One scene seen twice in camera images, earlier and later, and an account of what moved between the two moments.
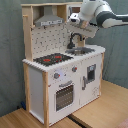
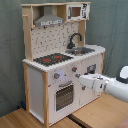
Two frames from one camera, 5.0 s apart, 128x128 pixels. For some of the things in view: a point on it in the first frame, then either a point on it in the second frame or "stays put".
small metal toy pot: x=79 y=52 stays put
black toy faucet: x=70 y=45 stays put
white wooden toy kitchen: x=61 y=72 stays put
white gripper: x=83 y=26 to x=94 y=81
